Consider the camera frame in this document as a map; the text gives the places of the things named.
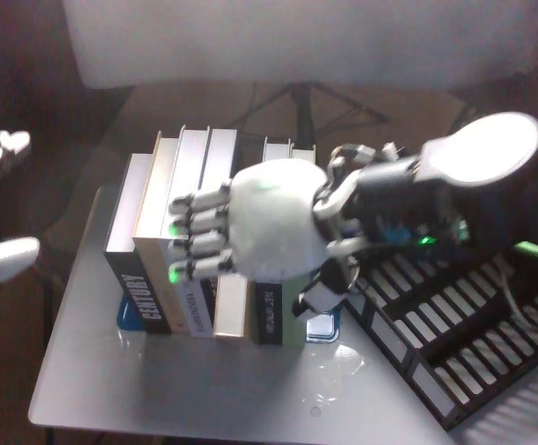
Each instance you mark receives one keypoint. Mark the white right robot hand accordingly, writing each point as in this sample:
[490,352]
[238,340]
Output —
[273,218]

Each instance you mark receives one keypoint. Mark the beige book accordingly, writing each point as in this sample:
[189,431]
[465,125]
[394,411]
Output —
[231,306]

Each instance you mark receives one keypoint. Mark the black Let It Be book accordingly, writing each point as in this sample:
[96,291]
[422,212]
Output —
[220,157]

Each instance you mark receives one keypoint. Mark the black book with white label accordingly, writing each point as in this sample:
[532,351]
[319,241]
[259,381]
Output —
[268,315]

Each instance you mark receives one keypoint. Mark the white spine book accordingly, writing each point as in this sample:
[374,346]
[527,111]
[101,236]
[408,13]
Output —
[190,167]

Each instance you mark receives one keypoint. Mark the black tripod stand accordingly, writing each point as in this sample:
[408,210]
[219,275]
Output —
[302,111]

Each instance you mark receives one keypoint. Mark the pale green book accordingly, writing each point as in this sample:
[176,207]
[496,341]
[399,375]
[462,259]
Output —
[294,329]

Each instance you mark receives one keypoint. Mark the cream cover book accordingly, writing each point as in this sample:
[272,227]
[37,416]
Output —
[155,194]

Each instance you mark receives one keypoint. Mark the black Century book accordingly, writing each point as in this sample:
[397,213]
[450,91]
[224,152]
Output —
[130,208]

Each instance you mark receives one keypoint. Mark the white backdrop screen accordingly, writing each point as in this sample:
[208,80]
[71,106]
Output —
[297,41]

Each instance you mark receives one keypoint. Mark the black plastic file rack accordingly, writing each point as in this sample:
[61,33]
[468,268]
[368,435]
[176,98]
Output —
[482,334]

